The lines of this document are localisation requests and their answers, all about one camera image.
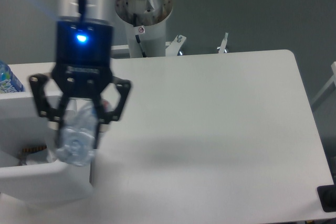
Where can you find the blue labelled water bottle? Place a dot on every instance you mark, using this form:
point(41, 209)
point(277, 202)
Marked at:
point(9, 82)

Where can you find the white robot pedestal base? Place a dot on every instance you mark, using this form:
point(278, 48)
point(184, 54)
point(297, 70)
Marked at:
point(145, 27)

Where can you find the white levelling foot bracket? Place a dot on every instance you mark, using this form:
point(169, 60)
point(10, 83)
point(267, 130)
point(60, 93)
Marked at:
point(223, 47)

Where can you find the white plastic trash can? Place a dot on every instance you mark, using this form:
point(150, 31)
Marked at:
point(21, 127)

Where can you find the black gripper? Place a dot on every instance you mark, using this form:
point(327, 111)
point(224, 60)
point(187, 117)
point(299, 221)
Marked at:
point(82, 70)

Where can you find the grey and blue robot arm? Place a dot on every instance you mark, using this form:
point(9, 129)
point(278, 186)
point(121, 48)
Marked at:
point(91, 11)

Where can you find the blue snack packet in bin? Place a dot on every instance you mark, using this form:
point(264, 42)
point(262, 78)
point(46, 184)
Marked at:
point(28, 151)

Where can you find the white tissue wrapper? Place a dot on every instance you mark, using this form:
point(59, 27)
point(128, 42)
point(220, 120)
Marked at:
point(41, 157)

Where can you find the white frame at right edge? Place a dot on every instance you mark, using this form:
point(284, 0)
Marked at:
point(327, 89)

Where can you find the clear plastic bottle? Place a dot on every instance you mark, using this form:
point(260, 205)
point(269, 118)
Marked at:
point(78, 136)

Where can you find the black clamp at table edge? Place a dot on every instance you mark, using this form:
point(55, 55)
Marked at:
point(327, 197)

